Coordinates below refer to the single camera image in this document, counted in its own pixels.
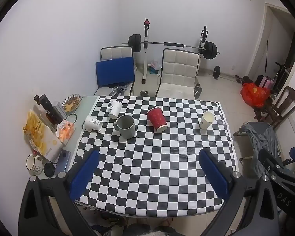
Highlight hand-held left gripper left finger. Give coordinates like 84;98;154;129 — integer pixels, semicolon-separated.
18;149;100;236

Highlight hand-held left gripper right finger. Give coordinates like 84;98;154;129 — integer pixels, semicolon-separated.
199;148;279;236

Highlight white printed paper cup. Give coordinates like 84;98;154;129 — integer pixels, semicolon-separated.
108;100;123;119
85;116;103;132

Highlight cream paper cup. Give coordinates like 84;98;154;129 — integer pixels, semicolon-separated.
199;111;215;130

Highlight red ribbed paper cup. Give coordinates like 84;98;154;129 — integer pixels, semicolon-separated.
147;107;168;132

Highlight grey cloth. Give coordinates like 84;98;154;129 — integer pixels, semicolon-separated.
243;124;284;179

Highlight blue phone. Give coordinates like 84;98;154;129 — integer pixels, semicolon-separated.
54;149;71;174

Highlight grey folding chair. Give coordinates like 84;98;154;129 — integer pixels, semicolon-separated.
233;122;286;170

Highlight black round lid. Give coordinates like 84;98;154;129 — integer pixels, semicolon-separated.
44;162;56;178

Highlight orange snack packet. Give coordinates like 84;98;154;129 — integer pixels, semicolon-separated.
56;119;76;145

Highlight white enamel mug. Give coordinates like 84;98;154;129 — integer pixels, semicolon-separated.
26;154;44;176

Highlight dark wooden chair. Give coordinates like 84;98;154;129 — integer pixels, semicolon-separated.
254;86;295;129

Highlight yellow snack bag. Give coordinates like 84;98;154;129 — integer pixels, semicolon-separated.
23;110;63;163

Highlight grey ceramic mug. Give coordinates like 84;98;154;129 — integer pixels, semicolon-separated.
113;115;136;139

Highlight black white checkered tablecloth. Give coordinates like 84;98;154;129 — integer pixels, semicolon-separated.
72;95;238;218

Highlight red plastic bag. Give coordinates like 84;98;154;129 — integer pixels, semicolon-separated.
240;83;271;108

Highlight patterned snack bowl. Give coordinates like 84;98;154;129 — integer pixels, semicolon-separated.
61;94;82;113

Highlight black bottle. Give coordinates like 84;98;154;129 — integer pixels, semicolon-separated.
39;94;62;124

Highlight pink suitcase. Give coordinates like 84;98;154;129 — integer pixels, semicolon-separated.
255;75;273;89

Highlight black dumbbells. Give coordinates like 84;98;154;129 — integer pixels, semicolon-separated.
235;74;254;84

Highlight small black barbell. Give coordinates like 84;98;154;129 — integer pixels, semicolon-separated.
213;65;238;79

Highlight white padded chair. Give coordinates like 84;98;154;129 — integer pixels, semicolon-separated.
154;48;201;100
93;46;136;96

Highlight clear plastic bag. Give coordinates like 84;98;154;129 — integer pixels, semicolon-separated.
147;59;162;75

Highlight white barbell rack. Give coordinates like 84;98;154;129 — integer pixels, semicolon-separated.
141;18;210;84

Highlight black exercise frame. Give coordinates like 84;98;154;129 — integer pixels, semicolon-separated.
272;61;293;89

